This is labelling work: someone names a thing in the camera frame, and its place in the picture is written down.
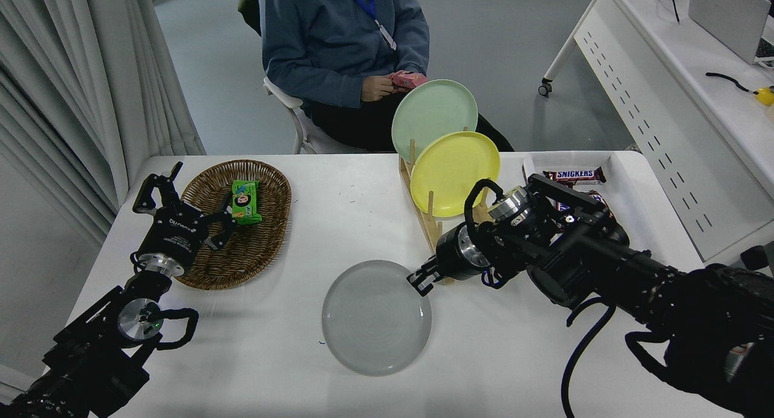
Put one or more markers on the brown wicker basket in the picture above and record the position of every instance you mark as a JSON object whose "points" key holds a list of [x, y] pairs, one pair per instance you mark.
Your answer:
{"points": [[266, 218]]}

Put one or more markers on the white chair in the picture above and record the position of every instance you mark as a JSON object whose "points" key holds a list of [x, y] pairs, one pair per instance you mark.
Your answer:
{"points": [[287, 97]]}

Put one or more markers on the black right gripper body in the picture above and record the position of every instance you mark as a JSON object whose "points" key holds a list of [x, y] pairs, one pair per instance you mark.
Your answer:
{"points": [[448, 254]]}

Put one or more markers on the white desk with perforated panel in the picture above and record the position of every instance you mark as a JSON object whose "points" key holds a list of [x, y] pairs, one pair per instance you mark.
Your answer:
{"points": [[695, 103]]}

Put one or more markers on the person's right forearm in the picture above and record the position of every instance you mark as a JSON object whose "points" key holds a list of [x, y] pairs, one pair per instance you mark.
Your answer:
{"points": [[326, 88]]}

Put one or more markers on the white tray with dark base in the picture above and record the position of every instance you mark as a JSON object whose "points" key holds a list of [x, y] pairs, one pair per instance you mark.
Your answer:
{"points": [[629, 182]]}

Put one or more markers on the green snack packet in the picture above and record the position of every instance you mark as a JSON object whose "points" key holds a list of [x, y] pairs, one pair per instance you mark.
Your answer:
{"points": [[246, 203]]}

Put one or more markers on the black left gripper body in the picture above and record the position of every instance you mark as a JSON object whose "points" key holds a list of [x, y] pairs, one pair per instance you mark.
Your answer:
{"points": [[175, 233]]}

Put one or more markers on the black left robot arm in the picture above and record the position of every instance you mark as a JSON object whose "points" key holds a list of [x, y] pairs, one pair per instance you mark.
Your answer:
{"points": [[91, 351]]}

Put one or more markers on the person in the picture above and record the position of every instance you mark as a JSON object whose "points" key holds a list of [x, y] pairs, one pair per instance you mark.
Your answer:
{"points": [[332, 37]]}

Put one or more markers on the wooden plate rack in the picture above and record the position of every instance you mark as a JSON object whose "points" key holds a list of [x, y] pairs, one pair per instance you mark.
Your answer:
{"points": [[430, 227]]}

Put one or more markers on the black cylinder object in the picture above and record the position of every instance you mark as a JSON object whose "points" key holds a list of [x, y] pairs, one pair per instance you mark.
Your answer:
{"points": [[757, 256]]}

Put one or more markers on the Snickers bar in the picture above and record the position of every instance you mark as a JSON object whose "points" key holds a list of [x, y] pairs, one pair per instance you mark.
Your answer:
{"points": [[562, 205], [574, 175], [600, 197]]}

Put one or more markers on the pale green plate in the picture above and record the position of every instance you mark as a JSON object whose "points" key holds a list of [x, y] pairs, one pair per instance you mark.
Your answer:
{"points": [[432, 112]]}

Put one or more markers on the person's right hand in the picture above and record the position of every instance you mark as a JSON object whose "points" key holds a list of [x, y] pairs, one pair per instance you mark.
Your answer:
{"points": [[376, 88]]}

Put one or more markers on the white curtain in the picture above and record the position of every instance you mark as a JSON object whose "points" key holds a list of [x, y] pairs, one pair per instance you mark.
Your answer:
{"points": [[78, 91]]}

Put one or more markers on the silver laptop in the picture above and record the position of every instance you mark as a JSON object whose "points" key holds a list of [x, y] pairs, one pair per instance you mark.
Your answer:
{"points": [[725, 13]]}

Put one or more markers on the yellow round object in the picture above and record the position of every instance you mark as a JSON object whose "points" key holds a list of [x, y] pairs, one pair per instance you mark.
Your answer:
{"points": [[765, 95]]}

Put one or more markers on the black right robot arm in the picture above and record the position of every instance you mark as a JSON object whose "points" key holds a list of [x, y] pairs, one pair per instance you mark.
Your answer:
{"points": [[604, 267]]}

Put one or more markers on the pink phone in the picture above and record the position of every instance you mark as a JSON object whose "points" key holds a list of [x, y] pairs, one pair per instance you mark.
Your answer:
{"points": [[408, 78]]}

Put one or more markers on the grey plate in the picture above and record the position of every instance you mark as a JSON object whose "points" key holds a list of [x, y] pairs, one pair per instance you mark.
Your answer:
{"points": [[375, 318]]}

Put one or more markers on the yellow plate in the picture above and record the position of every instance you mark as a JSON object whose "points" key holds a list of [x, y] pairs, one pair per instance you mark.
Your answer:
{"points": [[453, 173]]}

